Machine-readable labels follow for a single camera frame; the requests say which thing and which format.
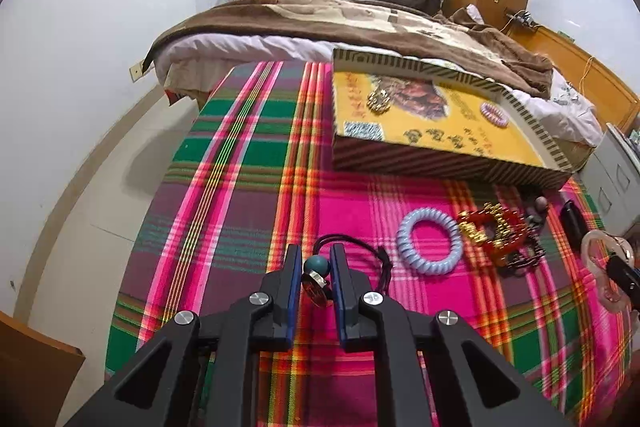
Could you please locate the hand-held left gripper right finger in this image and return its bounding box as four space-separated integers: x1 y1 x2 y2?
330 243 571 427

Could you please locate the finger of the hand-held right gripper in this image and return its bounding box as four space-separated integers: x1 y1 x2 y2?
606 255 640 308

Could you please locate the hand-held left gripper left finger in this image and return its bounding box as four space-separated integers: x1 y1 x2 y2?
62 245 305 427

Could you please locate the black cord pendant necklace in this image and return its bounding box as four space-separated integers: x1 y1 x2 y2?
300 233 396 308

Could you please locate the clear claw hair clip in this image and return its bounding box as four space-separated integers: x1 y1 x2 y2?
580 229 638 315

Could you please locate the black wrist band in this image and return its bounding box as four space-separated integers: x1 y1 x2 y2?
559 200 586 244

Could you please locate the blue spiral hair tie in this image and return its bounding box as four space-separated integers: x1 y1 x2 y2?
396 207 465 276

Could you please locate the dark bead bracelet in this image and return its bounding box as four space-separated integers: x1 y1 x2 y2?
499 234 547 279

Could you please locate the red bead bracelet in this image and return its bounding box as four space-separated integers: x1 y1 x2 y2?
456 203 528 268

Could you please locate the yellow striped box lid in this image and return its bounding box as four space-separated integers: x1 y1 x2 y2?
331 48 576 190

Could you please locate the grey nightstand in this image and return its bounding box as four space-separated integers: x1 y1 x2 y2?
580 124 640 233

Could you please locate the plaid cloth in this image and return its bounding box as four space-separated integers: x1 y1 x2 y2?
102 61 633 427

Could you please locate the wooden headboard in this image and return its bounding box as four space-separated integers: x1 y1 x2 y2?
505 24 640 132

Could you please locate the gold brooch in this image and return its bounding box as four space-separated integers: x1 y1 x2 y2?
367 89 393 114

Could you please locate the power strip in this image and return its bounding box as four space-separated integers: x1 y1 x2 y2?
505 9 538 28

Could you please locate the wooden furniture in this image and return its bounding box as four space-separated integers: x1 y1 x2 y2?
0 311 86 427

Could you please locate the orange cable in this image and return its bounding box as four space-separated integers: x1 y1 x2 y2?
579 56 597 94

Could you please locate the pink spiral hair tie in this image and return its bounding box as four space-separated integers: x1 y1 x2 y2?
479 102 511 126

